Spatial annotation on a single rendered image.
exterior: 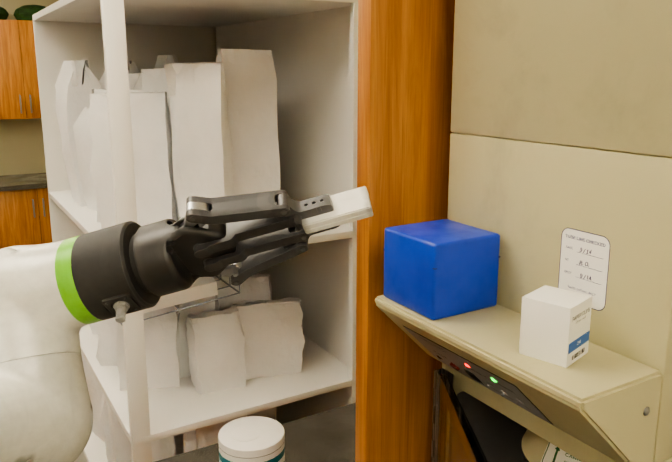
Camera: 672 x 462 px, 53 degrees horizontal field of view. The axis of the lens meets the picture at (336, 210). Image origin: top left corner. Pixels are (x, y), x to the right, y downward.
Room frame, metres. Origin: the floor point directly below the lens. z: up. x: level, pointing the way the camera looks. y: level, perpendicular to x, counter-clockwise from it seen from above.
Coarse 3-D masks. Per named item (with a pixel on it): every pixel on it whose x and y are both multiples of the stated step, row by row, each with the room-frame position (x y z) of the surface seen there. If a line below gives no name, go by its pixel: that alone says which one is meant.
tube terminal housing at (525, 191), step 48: (480, 144) 0.81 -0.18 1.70; (528, 144) 0.74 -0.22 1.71; (480, 192) 0.81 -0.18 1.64; (528, 192) 0.74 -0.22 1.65; (576, 192) 0.68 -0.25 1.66; (624, 192) 0.64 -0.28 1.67; (528, 240) 0.74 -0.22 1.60; (624, 240) 0.63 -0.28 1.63; (528, 288) 0.73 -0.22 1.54; (624, 288) 0.63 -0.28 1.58; (624, 336) 0.62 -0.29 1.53; (480, 384) 0.79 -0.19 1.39
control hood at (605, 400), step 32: (416, 320) 0.73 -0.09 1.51; (448, 320) 0.72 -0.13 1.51; (480, 320) 0.72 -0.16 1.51; (512, 320) 0.72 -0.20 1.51; (480, 352) 0.64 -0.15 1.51; (512, 352) 0.63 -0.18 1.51; (608, 352) 0.63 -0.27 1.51; (544, 384) 0.56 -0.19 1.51; (576, 384) 0.56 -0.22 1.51; (608, 384) 0.56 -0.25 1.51; (640, 384) 0.57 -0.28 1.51; (576, 416) 0.55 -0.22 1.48; (608, 416) 0.55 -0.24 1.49; (640, 416) 0.57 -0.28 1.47; (608, 448) 0.57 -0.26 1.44; (640, 448) 0.57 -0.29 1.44
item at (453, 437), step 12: (444, 384) 0.80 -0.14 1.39; (444, 396) 0.80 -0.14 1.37; (444, 408) 0.79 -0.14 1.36; (456, 408) 0.74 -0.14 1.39; (444, 420) 0.79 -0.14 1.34; (456, 420) 0.72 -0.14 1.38; (444, 432) 0.79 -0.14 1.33; (456, 432) 0.72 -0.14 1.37; (468, 432) 0.68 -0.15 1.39; (444, 444) 0.79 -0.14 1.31; (456, 444) 0.72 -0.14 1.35; (468, 444) 0.66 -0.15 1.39; (444, 456) 0.78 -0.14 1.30; (456, 456) 0.72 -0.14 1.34; (468, 456) 0.66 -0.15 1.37; (480, 456) 0.64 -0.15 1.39
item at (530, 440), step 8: (528, 432) 0.78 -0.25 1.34; (528, 440) 0.76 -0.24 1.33; (536, 440) 0.75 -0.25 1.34; (544, 440) 0.74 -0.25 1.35; (528, 448) 0.75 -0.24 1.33; (536, 448) 0.74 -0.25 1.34; (544, 448) 0.73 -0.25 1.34; (552, 448) 0.72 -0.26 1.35; (528, 456) 0.75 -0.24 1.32; (536, 456) 0.73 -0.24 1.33; (544, 456) 0.72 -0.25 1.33; (552, 456) 0.72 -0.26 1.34; (560, 456) 0.71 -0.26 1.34; (568, 456) 0.70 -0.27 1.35
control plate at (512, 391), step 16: (416, 336) 0.78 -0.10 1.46; (432, 352) 0.80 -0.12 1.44; (448, 352) 0.72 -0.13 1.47; (464, 368) 0.73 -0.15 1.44; (480, 368) 0.67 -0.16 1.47; (496, 384) 0.68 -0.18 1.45; (512, 384) 0.63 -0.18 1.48; (512, 400) 0.69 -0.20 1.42; (528, 400) 0.63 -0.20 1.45; (544, 416) 0.65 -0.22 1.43
